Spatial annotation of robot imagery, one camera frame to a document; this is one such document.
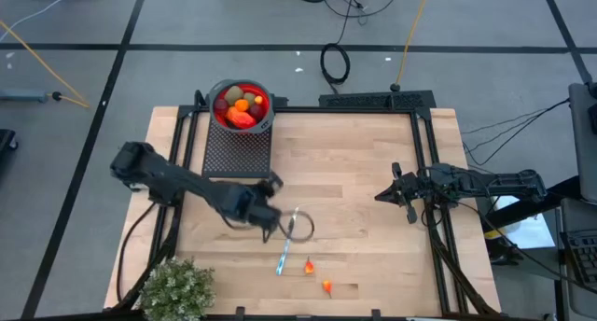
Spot yellow cable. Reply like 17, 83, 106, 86
390, 0, 434, 92
0, 20, 90, 110

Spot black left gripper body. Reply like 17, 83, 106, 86
218, 171, 285, 244

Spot red colander with grey rim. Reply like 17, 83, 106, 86
208, 79, 275, 135

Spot black keyboard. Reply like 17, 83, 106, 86
559, 230, 597, 287

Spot black power cable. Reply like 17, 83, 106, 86
319, 0, 358, 91

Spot black perforated metal shelf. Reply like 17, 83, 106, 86
201, 119, 275, 182

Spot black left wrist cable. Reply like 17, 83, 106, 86
274, 210, 316, 244

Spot black floor object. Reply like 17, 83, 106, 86
0, 128, 20, 154

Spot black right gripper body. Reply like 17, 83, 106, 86
392, 161, 434, 225

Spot black left base cable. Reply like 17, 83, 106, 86
115, 200, 159, 304

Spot green artificial potted plant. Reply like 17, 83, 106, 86
138, 257, 217, 321

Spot knife with teal handle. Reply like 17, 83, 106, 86
275, 206, 300, 277

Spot orange red bell pepper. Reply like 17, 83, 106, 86
226, 106, 258, 130

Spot black aluminium table frame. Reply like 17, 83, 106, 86
103, 90, 503, 321

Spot grey floor rail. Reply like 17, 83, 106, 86
0, 88, 50, 103

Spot grey workstation desk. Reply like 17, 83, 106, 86
557, 80, 597, 320

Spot black vented box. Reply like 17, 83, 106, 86
318, 90, 437, 111

